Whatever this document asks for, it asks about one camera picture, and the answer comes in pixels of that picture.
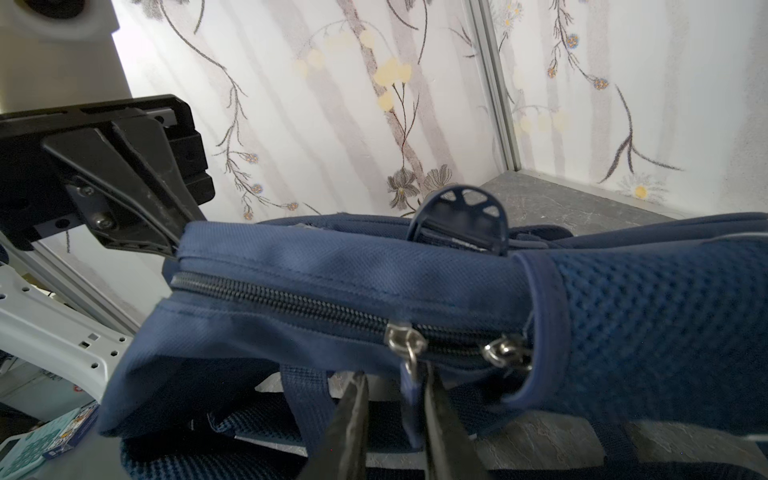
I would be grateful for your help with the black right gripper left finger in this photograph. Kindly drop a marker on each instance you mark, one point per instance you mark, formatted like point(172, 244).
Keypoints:
point(343, 449)

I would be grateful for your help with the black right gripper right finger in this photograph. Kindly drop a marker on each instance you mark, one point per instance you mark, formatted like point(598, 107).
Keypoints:
point(450, 453)

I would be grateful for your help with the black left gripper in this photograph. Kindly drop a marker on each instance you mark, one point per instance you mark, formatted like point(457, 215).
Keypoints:
point(133, 172)

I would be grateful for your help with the navy blue student backpack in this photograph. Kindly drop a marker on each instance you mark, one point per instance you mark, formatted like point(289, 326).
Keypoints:
point(238, 373)

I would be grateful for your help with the small light blue box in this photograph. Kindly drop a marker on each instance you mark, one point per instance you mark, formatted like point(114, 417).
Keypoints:
point(24, 453)

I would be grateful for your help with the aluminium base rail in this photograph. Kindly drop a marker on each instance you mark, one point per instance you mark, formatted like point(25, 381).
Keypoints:
point(52, 317)

